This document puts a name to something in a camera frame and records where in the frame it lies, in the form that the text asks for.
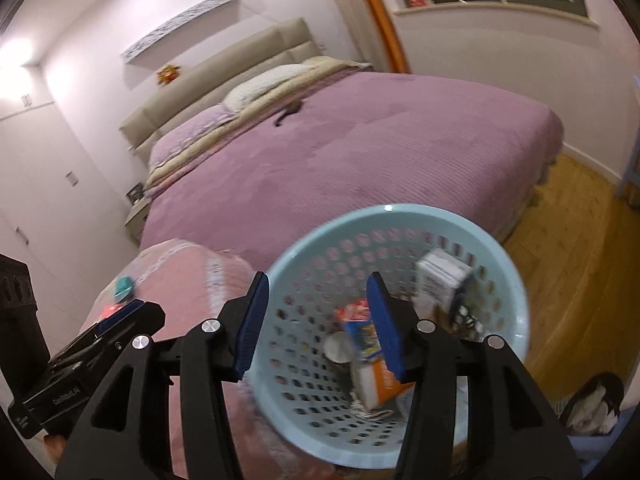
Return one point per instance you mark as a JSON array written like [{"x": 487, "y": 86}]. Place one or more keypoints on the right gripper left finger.
[{"x": 123, "y": 433}]

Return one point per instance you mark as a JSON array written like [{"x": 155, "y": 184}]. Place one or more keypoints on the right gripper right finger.
[{"x": 513, "y": 432}]

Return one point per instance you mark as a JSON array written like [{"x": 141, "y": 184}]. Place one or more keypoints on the pink plastic packet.
[{"x": 110, "y": 310}]

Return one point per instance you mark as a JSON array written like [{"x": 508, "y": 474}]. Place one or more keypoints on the orange bottle teal cap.
[{"x": 374, "y": 384}]

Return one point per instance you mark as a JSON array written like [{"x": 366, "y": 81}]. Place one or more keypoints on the white carton box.
[{"x": 441, "y": 280}]

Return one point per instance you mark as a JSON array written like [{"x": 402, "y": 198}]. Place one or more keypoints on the light blue laundry basket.
[{"x": 295, "y": 386}]

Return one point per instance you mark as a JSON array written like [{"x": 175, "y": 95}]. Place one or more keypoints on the red blue snack box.
[{"x": 355, "y": 319}]

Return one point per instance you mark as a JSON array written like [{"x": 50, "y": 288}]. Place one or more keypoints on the pink elephant blanket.
[{"x": 192, "y": 283}]

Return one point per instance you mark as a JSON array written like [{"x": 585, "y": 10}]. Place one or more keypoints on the white wardrobe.
[{"x": 58, "y": 213}]

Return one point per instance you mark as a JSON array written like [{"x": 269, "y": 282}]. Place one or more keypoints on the beige bedside table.
[{"x": 136, "y": 218}]

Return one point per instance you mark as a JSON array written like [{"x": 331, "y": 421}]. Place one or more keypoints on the purple covered bed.
[{"x": 367, "y": 139}]

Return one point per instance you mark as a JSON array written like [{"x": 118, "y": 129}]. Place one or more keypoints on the purple pillow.
[{"x": 180, "y": 138}]

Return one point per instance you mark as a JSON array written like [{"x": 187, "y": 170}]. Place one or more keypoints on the red orange plush ornament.
[{"x": 167, "y": 74}]

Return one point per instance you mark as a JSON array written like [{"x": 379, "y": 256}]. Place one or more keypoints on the white pillow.
[{"x": 241, "y": 96}]

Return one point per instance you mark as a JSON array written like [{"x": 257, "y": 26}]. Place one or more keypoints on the dark object on bed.
[{"x": 291, "y": 109}]

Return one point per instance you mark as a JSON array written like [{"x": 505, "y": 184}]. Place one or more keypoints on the folded beige quilt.
[{"x": 323, "y": 68}]

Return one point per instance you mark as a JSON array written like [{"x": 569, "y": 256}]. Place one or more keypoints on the beige orange curtain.
[{"x": 374, "y": 34}]

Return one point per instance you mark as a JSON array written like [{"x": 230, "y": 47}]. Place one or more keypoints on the beige padded headboard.
[{"x": 207, "y": 83}]

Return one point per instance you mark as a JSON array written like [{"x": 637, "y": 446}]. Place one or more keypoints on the small picture frame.
[{"x": 136, "y": 194}]

